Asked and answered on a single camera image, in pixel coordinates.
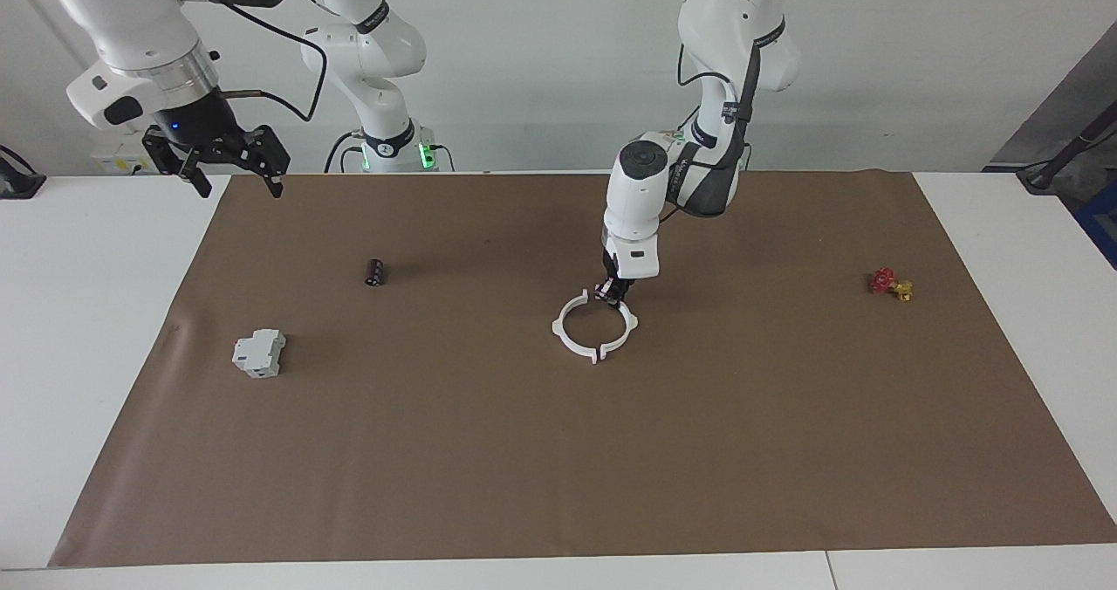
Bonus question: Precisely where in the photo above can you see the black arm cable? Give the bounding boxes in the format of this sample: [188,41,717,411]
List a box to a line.
[179,0,330,122]
[659,40,762,224]

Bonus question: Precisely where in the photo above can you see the black base power cable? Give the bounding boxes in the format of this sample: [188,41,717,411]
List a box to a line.
[325,132,364,174]

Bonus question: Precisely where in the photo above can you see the white circuit breaker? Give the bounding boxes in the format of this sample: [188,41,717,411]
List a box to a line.
[231,328,287,380]

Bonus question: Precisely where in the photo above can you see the black table clamp mount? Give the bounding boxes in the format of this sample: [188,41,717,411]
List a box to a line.
[0,145,46,200]

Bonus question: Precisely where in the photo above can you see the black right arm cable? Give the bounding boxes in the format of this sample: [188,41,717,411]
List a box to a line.
[179,0,330,122]

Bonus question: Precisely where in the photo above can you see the white power strip box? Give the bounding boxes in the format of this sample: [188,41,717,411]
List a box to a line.
[92,132,162,175]

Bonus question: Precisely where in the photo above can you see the black stand pole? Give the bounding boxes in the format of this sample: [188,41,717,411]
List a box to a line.
[1017,101,1117,194]

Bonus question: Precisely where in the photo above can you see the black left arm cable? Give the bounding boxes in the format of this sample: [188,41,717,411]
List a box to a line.
[659,40,762,224]

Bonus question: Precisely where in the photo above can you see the blue plastic crate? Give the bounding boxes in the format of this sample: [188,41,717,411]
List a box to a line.
[1075,180,1117,270]

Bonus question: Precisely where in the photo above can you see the white half-ring pipe clamp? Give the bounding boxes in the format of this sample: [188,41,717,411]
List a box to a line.
[552,289,603,366]
[595,300,640,362]

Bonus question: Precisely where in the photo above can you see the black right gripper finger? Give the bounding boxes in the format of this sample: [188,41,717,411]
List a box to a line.
[246,124,291,200]
[142,127,213,200]

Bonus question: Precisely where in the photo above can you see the brown paper table mat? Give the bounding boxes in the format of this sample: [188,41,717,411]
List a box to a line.
[48,169,1117,569]

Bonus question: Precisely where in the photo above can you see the red and yellow valve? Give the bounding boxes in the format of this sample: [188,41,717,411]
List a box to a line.
[868,267,915,303]

